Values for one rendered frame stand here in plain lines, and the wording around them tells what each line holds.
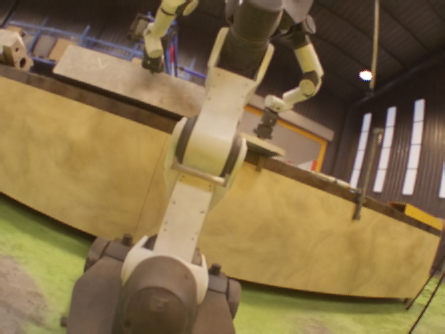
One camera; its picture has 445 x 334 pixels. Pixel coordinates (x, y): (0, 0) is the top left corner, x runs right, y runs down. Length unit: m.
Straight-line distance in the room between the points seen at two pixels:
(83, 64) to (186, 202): 1.04
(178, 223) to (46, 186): 0.91
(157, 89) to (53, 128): 0.59
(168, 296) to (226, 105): 0.50
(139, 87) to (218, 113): 0.72
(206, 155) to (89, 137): 0.81
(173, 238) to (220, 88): 0.43
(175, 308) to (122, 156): 0.95
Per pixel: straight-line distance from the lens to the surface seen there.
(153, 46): 1.10
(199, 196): 0.67
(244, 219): 1.31
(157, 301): 0.42
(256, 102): 12.25
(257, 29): 0.71
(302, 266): 1.55
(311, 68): 1.21
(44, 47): 13.33
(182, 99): 1.30
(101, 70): 1.41
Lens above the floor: 0.54
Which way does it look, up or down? 5 degrees up
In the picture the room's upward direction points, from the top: 19 degrees clockwise
